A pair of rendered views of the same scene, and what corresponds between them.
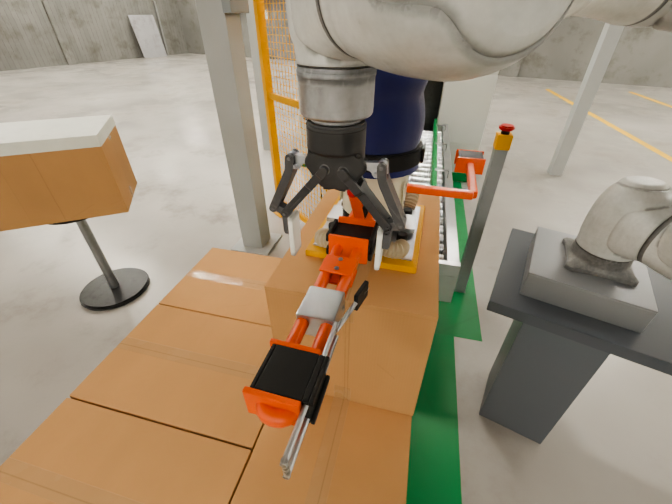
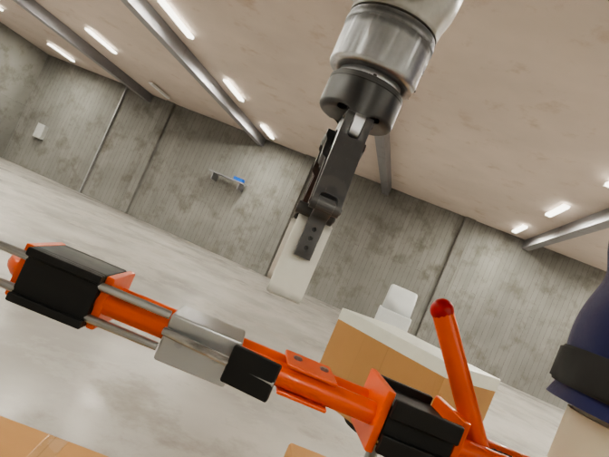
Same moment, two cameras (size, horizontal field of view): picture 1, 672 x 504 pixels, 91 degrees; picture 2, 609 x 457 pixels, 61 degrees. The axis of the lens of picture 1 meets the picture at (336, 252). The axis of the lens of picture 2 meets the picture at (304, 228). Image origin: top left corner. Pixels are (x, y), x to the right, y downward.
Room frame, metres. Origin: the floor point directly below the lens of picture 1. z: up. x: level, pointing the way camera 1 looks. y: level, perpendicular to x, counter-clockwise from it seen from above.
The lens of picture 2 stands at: (0.26, -0.47, 1.19)
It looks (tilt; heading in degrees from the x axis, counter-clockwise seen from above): 2 degrees up; 71
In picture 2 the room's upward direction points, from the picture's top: 23 degrees clockwise
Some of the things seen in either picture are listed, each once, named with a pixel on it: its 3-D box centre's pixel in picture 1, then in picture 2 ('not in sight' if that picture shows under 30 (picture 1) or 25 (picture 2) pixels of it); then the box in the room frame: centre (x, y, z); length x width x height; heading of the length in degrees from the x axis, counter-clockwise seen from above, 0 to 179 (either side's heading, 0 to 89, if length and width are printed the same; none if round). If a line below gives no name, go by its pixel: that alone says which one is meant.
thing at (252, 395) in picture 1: (285, 380); (74, 283); (0.25, 0.07, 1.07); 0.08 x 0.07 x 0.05; 164
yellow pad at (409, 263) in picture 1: (404, 228); not in sight; (0.80, -0.19, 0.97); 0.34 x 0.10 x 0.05; 164
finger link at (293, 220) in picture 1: (294, 233); (292, 252); (0.44, 0.07, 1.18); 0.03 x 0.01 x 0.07; 164
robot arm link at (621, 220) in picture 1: (628, 216); not in sight; (0.81, -0.82, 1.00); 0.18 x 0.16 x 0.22; 23
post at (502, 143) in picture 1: (478, 223); not in sight; (1.61, -0.81, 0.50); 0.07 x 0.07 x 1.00; 76
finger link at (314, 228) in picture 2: (393, 233); (314, 228); (0.40, -0.08, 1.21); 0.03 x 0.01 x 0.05; 74
